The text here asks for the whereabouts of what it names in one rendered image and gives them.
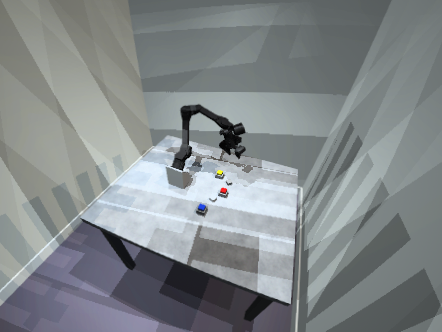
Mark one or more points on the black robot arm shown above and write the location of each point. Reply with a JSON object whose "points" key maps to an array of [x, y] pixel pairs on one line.
{"points": [[186, 150]]}

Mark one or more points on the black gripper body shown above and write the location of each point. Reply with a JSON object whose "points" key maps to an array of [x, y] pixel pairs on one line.
{"points": [[231, 144]]}

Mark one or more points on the blue button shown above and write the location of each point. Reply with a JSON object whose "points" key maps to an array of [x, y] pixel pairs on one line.
{"points": [[201, 209]]}

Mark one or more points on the red button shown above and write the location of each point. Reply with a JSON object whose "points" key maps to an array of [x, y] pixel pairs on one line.
{"points": [[223, 192]]}

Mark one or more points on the yellow button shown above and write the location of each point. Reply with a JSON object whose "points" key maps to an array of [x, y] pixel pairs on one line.
{"points": [[219, 174]]}

